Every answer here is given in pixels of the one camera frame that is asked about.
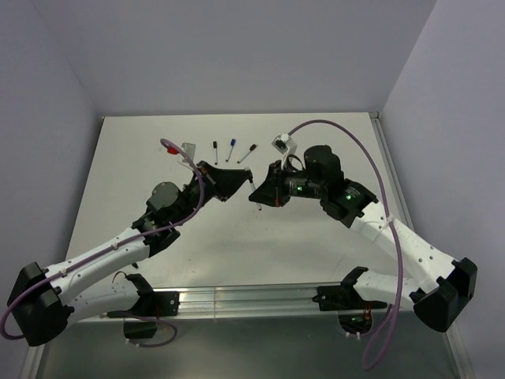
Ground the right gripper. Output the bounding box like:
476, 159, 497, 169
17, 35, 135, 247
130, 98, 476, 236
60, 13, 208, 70
249, 157, 326, 205

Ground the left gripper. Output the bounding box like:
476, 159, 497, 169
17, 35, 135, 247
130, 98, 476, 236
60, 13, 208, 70
174, 163, 253, 227

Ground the white pen black tip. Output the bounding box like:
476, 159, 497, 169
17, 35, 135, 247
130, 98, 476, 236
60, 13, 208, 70
237, 150, 251, 164

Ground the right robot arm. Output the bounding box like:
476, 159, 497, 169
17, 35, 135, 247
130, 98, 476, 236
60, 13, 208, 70
249, 145, 477, 332

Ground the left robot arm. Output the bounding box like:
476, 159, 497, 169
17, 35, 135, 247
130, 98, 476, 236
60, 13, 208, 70
6, 161, 253, 347

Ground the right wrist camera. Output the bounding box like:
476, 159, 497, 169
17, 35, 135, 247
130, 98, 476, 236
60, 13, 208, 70
271, 133, 297, 168

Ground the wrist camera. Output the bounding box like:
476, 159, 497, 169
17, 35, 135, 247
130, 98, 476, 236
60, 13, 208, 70
271, 133, 297, 168
166, 142, 196, 167

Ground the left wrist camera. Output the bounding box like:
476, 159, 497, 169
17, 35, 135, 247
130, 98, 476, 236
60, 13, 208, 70
166, 142, 196, 167

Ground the aluminium side rail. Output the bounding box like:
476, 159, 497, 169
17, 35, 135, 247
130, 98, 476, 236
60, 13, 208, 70
367, 112, 414, 231

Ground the aluminium front rail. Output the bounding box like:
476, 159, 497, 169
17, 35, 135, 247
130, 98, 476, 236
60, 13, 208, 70
62, 272, 396, 325

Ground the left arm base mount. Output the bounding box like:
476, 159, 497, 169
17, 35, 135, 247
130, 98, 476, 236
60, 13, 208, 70
106, 291, 179, 348

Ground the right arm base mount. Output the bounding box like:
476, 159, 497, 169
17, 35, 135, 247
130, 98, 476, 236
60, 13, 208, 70
312, 285, 373, 337

